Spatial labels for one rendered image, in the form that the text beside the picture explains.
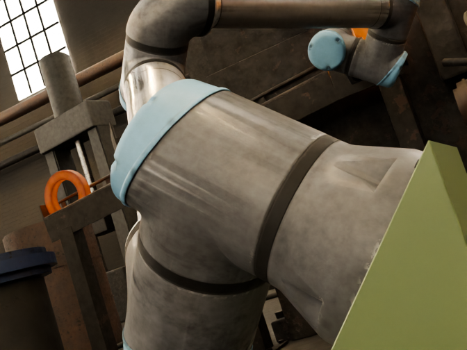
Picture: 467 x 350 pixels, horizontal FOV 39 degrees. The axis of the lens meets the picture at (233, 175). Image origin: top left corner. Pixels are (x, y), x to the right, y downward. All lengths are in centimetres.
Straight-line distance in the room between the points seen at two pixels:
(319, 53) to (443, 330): 112
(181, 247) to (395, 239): 22
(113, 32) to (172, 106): 914
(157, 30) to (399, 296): 79
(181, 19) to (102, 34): 868
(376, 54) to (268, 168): 100
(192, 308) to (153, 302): 4
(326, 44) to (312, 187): 101
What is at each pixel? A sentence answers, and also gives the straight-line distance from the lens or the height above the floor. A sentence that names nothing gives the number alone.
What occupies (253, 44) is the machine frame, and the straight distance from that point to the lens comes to 212.
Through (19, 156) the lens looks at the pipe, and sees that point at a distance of 1023.
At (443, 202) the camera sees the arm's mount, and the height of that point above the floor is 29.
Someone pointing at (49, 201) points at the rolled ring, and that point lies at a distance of 236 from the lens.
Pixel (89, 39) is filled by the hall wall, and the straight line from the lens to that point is 997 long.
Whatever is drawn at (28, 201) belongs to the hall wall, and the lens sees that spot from 1056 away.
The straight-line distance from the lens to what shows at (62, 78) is 769.
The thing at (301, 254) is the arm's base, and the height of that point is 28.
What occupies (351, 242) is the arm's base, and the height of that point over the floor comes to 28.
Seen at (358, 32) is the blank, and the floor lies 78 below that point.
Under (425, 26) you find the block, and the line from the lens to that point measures 182.
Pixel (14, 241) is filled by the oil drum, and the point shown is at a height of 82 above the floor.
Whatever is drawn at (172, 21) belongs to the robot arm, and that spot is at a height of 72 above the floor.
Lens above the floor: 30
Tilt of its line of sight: 7 degrees up
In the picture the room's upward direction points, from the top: 18 degrees counter-clockwise
